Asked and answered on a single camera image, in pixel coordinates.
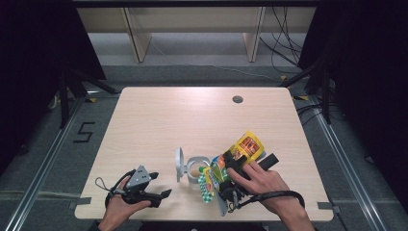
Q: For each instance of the person's left hand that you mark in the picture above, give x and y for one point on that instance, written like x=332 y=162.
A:
x=117 y=210

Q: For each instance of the clear jar with grey lid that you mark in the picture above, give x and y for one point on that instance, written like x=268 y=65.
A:
x=179 y=165

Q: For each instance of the black tape floor marking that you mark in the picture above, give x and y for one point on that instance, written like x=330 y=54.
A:
x=84 y=132

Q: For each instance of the black curtain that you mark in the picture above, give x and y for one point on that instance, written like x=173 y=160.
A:
x=38 y=64
x=369 y=80

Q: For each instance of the wooden shelf unit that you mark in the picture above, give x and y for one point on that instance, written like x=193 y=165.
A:
x=192 y=19

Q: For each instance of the yellow seasoning bag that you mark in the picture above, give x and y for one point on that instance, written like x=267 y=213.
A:
x=248 y=144

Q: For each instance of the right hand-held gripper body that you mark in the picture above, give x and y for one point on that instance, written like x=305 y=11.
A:
x=228 y=194

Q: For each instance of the black metal stand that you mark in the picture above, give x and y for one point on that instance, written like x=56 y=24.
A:
x=64 y=96
x=325 y=93

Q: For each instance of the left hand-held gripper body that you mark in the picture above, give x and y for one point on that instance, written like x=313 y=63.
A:
x=138 y=179

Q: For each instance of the person's right hand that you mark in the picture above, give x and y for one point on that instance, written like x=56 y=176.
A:
x=266 y=186

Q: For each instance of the metal floor rail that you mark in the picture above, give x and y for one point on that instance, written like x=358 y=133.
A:
x=41 y=166
x=346 y=160

